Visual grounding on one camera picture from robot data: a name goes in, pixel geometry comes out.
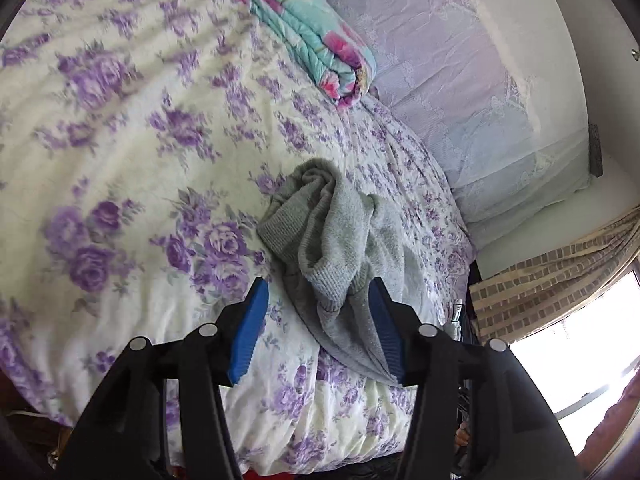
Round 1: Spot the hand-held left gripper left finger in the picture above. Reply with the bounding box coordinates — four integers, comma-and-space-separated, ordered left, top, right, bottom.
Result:
62, 277, 270, 480

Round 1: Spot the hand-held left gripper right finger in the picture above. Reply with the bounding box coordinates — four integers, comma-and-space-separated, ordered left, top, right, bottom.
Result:
369, 277, 583, 480

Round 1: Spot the grey knitted sweater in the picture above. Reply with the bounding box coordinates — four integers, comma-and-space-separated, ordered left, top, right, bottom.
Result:
256, 157, 476, 386

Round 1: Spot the beige checked curtain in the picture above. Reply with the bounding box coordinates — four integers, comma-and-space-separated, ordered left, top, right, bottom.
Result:
467, 207, 640, 346

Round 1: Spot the window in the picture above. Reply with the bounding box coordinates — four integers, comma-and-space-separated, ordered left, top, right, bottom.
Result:
510, 260, 640, 421

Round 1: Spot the purple floral bedsheet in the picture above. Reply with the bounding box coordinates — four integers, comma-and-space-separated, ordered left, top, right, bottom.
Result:
0, 0, 476, 471

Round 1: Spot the folded teal pink floral quilt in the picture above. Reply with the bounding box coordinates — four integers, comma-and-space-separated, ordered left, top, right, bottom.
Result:
230, 0, 378, 111

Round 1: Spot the dark wall strip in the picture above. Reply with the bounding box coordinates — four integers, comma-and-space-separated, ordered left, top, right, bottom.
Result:
589, 124, 604, 179

